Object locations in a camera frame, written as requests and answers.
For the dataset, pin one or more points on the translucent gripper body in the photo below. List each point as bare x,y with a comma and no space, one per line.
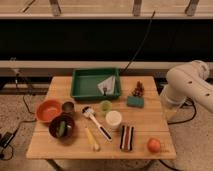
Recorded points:
171,101

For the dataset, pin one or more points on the striped whiteboard eraser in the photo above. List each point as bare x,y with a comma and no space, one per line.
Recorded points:
126,138

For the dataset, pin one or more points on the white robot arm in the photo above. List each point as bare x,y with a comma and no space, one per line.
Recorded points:
186,81

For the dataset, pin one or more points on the dark brown bowl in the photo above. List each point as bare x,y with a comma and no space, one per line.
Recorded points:
70,125

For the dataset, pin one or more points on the red bowl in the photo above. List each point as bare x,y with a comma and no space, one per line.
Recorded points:
48,110

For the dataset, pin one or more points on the brown pine cone toy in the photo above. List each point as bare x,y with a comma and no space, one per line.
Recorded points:
139,90

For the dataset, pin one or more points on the teal sponge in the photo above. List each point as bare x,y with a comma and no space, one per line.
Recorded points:
135,101

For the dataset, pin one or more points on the orange fruit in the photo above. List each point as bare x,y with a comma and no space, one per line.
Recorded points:
154,145

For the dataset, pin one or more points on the white cup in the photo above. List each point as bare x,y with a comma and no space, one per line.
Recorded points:
113,119

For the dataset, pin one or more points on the small green cup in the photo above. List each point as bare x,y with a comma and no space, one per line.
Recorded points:
105,106

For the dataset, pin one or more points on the white crumpled paper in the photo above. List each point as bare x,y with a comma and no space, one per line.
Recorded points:
107,86

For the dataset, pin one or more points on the white dish brush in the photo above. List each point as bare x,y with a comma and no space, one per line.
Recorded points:
88,112

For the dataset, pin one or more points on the green plastic tray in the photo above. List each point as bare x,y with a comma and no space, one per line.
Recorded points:
85,84

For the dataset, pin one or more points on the small metal cup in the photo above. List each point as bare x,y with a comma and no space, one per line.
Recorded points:
68,108

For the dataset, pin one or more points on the green cucumber piece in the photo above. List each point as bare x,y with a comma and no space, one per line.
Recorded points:
61,129

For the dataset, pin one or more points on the black power adapter left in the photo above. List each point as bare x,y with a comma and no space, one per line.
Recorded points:
6,139

